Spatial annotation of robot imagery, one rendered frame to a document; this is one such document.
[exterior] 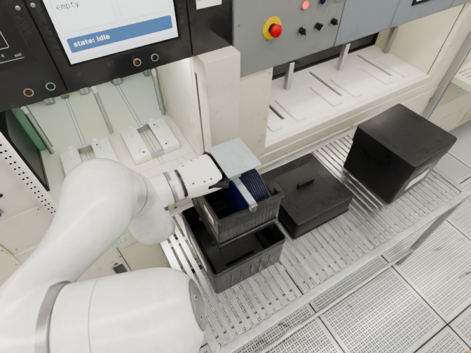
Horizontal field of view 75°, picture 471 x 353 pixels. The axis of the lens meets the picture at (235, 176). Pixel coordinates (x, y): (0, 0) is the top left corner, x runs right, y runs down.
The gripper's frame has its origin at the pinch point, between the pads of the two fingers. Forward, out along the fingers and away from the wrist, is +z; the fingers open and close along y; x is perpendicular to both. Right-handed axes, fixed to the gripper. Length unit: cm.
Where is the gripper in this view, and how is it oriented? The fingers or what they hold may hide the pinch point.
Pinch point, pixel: (233, 162)
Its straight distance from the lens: 83.9
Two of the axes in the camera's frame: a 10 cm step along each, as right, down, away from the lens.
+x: 0.0, -6.5, -7.6
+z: 8.8, -3.7, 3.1
